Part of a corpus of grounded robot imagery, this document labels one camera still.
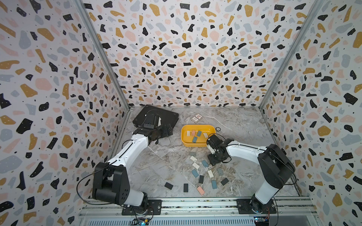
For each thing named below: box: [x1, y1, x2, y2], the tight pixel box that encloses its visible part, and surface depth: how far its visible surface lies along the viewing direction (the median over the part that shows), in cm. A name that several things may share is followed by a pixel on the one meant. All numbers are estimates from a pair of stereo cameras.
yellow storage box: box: [181, 124, 217, 148], surface depth 105 cm
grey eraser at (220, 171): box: [216, 167, 224, 176], surface depth 89 cm
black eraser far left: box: [164, 182, 174, 190], surface depth 83 cm
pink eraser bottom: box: [197, 185, 206, 196], surface depth 81 cm
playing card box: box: [190, 113, 204, 124], surface depth 115 cm
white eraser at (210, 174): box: [207, 169, 214, 178], surface depth 87 cm
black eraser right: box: [220, 177, 230, 186], surface depth 85 cm
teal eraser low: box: [191, 168, 200, 178], surface depth 87 cm
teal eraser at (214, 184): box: [211, 179, 218, 189], surface depth 83 cm
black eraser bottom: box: [183, 183, 189, 193], surface depth 82 cm
